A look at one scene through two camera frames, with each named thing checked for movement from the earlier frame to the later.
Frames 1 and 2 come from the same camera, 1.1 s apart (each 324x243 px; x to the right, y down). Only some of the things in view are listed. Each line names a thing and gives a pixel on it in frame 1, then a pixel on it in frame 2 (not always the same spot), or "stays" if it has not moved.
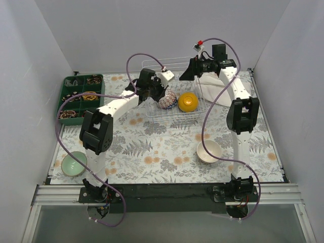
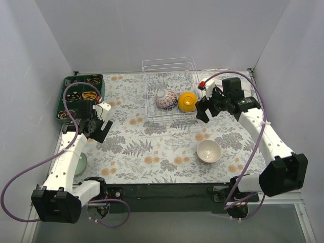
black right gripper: (193, 67) → (205, 107)
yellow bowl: (188, 102) stays
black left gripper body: (157, 90) → (102, 131)
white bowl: (213, 148) stays
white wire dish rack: (182, 102) stays
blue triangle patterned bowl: (168, 101) stays
